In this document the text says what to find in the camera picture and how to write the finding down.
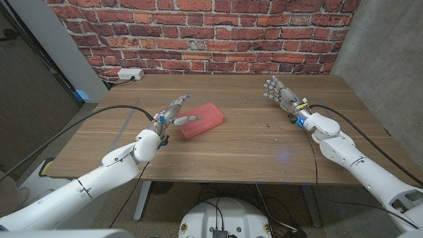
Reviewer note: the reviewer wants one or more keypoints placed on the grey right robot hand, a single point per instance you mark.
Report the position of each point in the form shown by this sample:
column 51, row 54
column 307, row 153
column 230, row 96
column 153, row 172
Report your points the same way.
column 289, row 99

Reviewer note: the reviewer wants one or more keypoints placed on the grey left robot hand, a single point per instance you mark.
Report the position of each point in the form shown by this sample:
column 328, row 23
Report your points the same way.
column 167, row 115

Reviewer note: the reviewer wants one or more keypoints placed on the translucent pink plastic pencil case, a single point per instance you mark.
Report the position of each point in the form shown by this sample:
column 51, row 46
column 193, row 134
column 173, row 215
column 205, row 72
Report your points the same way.
column 208, row 120

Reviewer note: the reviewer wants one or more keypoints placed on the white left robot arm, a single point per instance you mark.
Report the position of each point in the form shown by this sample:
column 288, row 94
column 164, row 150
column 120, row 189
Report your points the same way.
column 82, row 188

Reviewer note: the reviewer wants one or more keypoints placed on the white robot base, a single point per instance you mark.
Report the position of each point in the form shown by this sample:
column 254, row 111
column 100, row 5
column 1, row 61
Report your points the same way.
column 228, row 215

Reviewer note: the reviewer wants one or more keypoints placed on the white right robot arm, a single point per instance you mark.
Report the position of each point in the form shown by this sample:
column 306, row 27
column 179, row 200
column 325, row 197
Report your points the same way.
column 363, row 165

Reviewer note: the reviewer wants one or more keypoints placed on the white power strip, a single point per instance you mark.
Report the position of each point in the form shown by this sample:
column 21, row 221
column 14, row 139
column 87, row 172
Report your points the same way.
column 130, row 73

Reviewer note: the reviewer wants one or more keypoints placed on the grey metal table leg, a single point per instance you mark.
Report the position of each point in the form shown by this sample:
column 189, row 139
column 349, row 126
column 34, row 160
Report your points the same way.
column 312, row 205
column 142, row 201

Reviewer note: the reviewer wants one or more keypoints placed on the red brick print backdrop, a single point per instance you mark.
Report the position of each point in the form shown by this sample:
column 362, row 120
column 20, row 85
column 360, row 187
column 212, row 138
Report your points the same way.
column 215, row 33

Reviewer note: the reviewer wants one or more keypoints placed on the white robot torso edge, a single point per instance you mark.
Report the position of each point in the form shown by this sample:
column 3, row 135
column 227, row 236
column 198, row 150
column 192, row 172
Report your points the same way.
column 66, row 234

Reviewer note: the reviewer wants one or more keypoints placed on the beige trouser leg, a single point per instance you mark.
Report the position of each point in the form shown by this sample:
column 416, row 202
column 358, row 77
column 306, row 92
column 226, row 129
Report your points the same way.
column 10, row 195

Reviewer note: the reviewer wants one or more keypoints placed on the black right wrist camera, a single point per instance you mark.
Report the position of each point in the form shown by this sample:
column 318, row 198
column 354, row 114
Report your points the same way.
column 295, row 120

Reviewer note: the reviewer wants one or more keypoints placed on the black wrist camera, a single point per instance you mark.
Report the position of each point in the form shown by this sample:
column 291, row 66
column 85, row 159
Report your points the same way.
column 163, row 141
column 295, row 120

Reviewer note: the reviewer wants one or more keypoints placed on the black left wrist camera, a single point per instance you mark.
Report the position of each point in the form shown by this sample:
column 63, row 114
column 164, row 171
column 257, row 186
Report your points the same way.
column 163, row 141

